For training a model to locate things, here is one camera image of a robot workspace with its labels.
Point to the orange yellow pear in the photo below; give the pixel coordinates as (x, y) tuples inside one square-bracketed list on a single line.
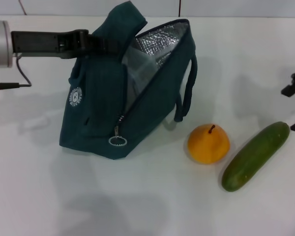
[(207, 145)]

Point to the green cucumber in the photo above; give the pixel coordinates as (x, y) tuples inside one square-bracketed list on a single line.
[(255, 157)]

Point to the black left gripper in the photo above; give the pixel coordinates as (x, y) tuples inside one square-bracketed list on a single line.
[(46, 44)]

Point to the dark teal insulated lunch bag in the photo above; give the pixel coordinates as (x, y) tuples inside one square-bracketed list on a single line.
[(93, 110)]

